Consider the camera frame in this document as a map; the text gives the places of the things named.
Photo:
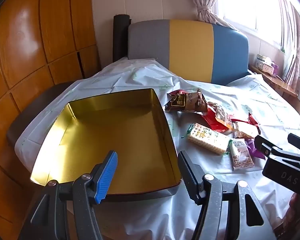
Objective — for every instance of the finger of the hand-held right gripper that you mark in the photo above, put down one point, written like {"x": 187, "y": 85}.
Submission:
{"x": 263, "y": 145}
{"x": 298, "y": 141}

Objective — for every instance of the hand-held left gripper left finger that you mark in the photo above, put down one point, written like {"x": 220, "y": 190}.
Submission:
{"x": 107, "y": 177}

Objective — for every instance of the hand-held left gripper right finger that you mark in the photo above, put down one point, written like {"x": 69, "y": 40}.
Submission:
{"x": 190, "y": 180}

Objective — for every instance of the purple snack packet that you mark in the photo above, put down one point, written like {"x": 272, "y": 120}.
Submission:
{"x": 255, "y": 150}

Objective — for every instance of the orange pastry packet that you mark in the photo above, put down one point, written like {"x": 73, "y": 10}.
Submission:
{"x": 245, "y": 129}

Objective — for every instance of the white peanut packet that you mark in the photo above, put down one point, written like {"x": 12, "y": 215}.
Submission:
{"x": 240, "y": 155}

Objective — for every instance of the red white patterned snack packet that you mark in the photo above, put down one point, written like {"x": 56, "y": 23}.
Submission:
{"x": 252, "y": 120}

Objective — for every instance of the gold tin box maroon outside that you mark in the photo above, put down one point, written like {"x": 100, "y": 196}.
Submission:
{"x": 110, "y": 135}

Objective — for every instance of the green white cracker packet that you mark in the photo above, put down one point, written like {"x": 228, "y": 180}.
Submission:
{"x": 207, "y": 137}

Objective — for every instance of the clear nut packet orange edge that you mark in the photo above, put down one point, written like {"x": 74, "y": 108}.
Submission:
{"x": 222, "y": 116}

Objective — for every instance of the plain red snack packet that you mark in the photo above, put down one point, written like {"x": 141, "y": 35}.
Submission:
{"x": 211, "y": 121}

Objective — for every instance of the brown snack packet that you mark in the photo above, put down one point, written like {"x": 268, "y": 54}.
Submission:
{"x": 185, "y": 101}

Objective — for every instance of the person's right hand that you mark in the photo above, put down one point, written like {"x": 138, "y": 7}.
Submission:
{"x": 298, "y": 210}

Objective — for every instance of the white tablecloth green cloud print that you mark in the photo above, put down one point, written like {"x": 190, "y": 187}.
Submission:
{"x": 227, "y": 92}

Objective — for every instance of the wooden side desk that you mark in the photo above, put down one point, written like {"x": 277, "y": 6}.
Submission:
{"x": 275, "y": 81}

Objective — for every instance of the lace pattern tissue box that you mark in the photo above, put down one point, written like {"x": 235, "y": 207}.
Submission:
{"x": 269, "y": 68}

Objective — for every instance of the green white carton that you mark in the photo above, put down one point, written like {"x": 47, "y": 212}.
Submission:
{"x": 260, "y": 60}

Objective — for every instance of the hanging floral curtain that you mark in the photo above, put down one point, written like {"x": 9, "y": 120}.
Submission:
{"x": 291, "y": 45}

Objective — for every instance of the grey yellow blue sofa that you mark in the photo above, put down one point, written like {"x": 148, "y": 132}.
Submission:
{"x": 190, "y": 50}

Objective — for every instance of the black rolled mat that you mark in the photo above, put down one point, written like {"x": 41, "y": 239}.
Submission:
{"x": 120, "y": 37}

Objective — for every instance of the window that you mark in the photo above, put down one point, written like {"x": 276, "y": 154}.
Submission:
{"x": 250, "y": 2}

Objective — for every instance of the tied floral curtain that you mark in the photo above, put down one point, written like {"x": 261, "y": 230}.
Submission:
{"x": 205, "y": 2}

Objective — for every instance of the wooden wardrobe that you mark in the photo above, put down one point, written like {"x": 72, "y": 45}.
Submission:
{"x": 27, "y": 42}

